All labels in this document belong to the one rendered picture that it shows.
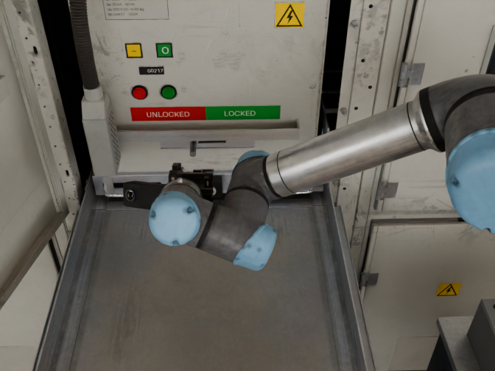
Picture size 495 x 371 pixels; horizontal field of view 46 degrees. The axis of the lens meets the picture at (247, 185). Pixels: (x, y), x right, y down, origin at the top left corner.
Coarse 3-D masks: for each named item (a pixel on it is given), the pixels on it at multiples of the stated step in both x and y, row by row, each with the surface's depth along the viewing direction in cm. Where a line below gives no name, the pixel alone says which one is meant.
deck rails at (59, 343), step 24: (96, 216) 135; (336, 216) 125; (72, 240) 120; (96, 240) 129; (336, 240) 125; (72, 264) 120; (336, 264) 124; (72, 288) 119; (336, 288) 119; (72, 312) 114; (336, 312) 114; (48, 336) 103; (72, 336) 110; (336, 336) 110; (360, 336) 102; (48, 360) 103; (360, 360) 102
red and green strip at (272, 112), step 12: (132, 108) 124; (144, 108) 124; (156, 108) 124; (168, 108) 124; (180, 108) 124; (192, 108) 124; (204, 108) 124; (216, 108) 124; (228, 108) 125; (240, 108) 125; (252, 108) 125; (264, 108) 125; (276, 108) 125; (132, 120) 126; (144, 120) 126; (156, 120) 126; (168, 120) 126; (180, 120) 126
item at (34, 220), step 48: (0, 0) 104; (0, 48) 107; (0, 96) 107; (0, 144) 112; (48, 144) 123; (0, 192) 114; (48, 192) 132; (0, 240) 117; (48, 240) 130; (0, 288) 120
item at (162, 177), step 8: (104, 176) 134; (112, 176) 134; (120, 176) 135; (128, 176) 135; (136, 176) 135; (144, 176) 135; (152, 176) 135; (160, 176) 135; (168, 176) 135; (224, 176) 135; (96, 184) 136; (120, 184) 136; (224, 184) 137; (96, 192) 138; (120, 192) 138; (224, 192) 139
